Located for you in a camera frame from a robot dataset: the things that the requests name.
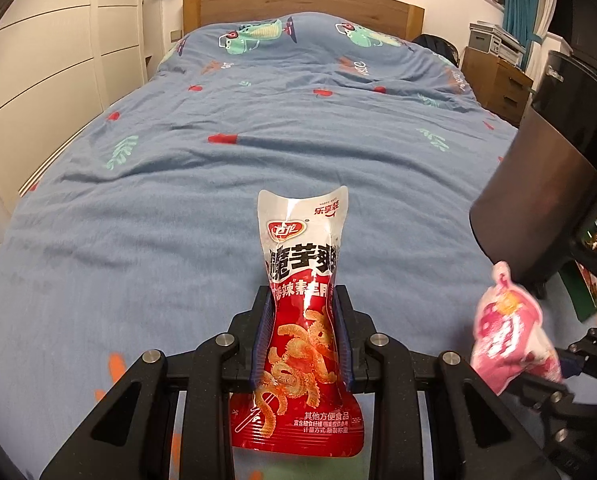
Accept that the black bag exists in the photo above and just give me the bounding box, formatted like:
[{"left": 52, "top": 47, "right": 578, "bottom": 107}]
[{"left": 411, "top": 34, "right": 459, "bottom": 66}]

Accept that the white printer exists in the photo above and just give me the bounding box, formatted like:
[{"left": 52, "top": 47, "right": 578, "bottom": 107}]
[{"left": 469, "top": 21, "right": 527, "bottom": 68}]

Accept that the black and copper trash can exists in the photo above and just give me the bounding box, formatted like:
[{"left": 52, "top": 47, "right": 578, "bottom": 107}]
[{"left": 469, "top": 50, "right": 597, "bottom": 298}]

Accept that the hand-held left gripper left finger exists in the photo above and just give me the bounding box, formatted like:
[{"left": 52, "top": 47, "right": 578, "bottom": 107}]
[{"left": 39, "top": 285, "right": 279, "bottom": 480}]

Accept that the teal curtain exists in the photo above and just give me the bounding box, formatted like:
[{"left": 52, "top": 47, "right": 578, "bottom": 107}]
[{"left": 501, "top": 0, "right": 559, "bottom": 71}]

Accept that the large pink cartoon snack packet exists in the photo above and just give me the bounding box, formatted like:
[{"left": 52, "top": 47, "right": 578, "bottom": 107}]
[{"left": 470, "top": 261, "right": 563, "bottom": 396}]

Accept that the wooden dresser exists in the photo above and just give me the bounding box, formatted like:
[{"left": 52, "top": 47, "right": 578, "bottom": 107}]
[{"left": 461, "top": 46, "right": 535, "bottom": 126}]

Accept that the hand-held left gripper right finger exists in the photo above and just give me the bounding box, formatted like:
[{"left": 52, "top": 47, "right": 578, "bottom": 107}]
[{"left": 331, "top": 285, "right": 562, "bottom": 480}]

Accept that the green tray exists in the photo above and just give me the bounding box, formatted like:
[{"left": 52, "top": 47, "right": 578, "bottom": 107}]
[{"left": 561, "top": 215, "right": 597, "bottom": 323}]

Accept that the white wardrobe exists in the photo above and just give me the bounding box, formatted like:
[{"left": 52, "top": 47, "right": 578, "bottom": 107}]
[{"left": 0, "top": 0, "right": 154, "bottom": 261}]

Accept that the red and white snack packet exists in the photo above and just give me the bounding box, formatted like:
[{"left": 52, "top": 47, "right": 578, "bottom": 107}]
[{"left": 228, "top": 185, "right": 365, "bottom": 458}]

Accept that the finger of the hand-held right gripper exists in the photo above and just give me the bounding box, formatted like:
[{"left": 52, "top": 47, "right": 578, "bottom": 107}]
[
  {"left": 513, "top": 384, "right": 575, "bottom": 412},
  {"left": 559, "top": 327, "right": 597, "bottom": 380}
]

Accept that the wooden headboard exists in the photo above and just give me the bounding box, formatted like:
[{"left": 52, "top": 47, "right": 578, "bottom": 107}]
[{"left": 182, "top": 0, "right": 425, "bottom": 43}]

